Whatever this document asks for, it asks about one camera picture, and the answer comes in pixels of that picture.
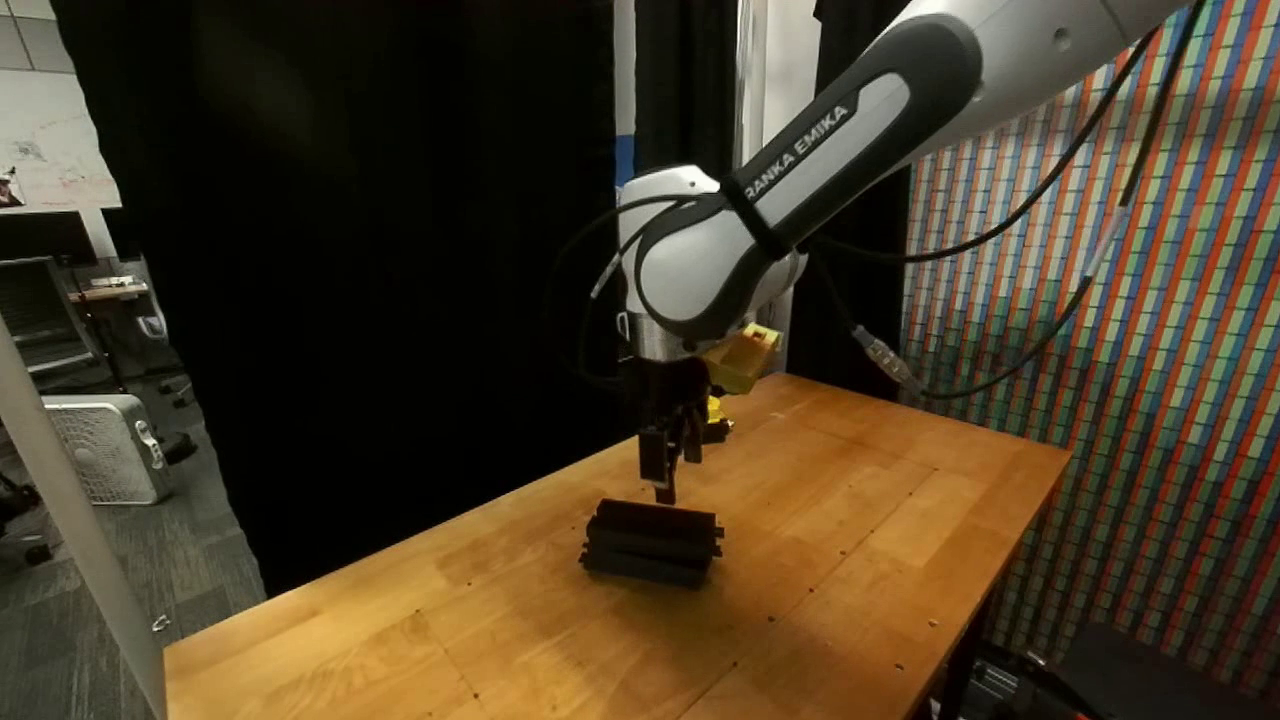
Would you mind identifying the black case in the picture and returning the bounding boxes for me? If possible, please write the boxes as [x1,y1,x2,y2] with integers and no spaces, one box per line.
[1054,619,1280,720]

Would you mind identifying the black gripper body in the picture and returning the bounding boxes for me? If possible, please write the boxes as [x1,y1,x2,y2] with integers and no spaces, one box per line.
[619,354,713,438]

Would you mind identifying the white board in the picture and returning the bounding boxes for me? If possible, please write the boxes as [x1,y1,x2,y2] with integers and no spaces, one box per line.
[0,64,128,262]

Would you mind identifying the black plate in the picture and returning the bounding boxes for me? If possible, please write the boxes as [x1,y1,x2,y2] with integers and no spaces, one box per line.
[585,530,724,561]

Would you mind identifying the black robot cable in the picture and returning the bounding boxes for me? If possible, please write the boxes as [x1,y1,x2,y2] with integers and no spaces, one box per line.
[571,0,1211,405]

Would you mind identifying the colourful patterned wall panel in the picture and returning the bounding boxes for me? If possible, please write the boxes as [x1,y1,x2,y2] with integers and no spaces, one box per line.
[900,0,1280,704]

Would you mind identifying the narrow black curtain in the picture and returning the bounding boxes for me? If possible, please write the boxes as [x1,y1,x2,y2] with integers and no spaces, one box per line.
[636,0,741,185]

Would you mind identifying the grey metal beam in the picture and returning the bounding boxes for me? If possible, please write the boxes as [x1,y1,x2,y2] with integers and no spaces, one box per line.
[0,315,171,720]

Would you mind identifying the wide black curtain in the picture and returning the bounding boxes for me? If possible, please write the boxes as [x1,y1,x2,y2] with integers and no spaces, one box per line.
[54,0,619,599]

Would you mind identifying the white appliance box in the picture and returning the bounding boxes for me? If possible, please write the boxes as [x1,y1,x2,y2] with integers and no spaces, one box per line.
[37,392,176,512]

